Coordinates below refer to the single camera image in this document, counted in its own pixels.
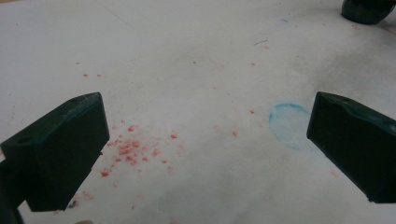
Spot dark round object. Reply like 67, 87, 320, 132
341, 0, 396, 25

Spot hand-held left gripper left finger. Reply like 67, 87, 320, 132
0, 91, 110, 213

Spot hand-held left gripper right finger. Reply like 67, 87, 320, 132
306, 91, 396, 204

